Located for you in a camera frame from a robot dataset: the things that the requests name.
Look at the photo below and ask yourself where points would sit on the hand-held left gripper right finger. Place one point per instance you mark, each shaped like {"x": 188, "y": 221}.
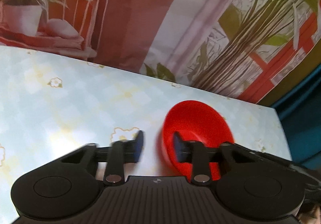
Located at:
{"x": 178, "y": 147}

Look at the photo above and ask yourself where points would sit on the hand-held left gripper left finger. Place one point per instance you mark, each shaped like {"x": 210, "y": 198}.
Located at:
{"x": 138, "y": 147}

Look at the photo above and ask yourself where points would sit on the red plastic bowl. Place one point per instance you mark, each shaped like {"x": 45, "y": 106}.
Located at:
{"x": 195, "y": 118}

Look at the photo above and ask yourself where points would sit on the teal curtain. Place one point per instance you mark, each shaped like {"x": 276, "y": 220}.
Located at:
{"x": 303, "y": 118}

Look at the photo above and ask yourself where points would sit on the floral checked tablecloth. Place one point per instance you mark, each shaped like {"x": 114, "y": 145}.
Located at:
{"x": 75, "y": 103}

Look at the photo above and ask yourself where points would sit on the printed room scene backdrop cloth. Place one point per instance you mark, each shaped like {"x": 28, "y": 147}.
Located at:
{"x": 150, "y": 13}

